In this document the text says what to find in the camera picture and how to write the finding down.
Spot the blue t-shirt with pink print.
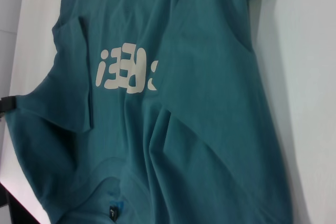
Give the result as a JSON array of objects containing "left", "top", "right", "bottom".
[{"left": 1, "top": 0, "right": 299, "bottom": 224}]

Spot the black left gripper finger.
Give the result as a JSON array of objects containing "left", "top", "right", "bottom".
[{"left": 0, "top": 97, "right": 18, "bottom": 112}]

